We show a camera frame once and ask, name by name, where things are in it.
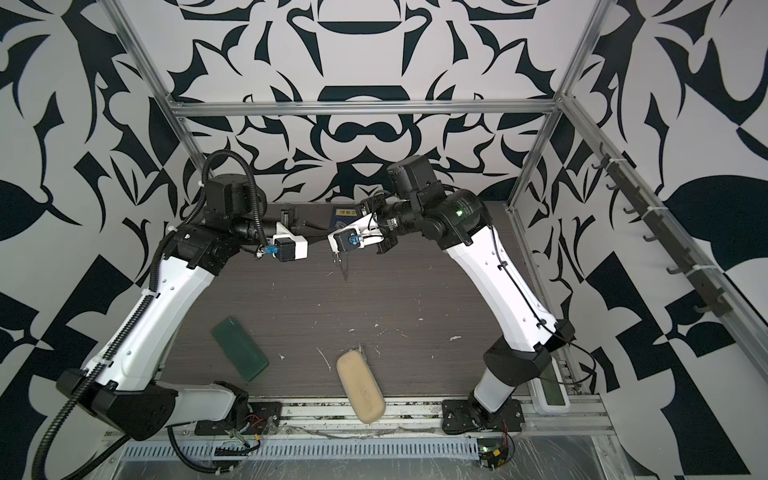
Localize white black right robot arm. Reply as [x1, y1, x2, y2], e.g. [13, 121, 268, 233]
[346, 155, 575, 419]

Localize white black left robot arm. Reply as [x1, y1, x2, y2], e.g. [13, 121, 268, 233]
[31, 149, 315, 479]

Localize blue book yellow label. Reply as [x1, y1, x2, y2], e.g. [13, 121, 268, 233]
[328, 206, 361, 233]

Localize green translucent plastic case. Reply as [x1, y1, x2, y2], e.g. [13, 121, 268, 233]
[210, 317, 270, 382]

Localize beige glasses case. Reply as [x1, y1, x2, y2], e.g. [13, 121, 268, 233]
[336, 349, 386, 424]

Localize white digital timer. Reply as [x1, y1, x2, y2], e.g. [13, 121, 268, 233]
[529, 359, 571, 416]

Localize green circuit board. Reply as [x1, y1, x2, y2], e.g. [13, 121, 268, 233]
[478, 435, 516, 470]

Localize black wall hook rack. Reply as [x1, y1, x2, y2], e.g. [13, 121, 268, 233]
[596, 147, 733, 317]

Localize white slotted cable duct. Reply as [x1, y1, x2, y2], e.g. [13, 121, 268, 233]
[122, 437, 480, 461]

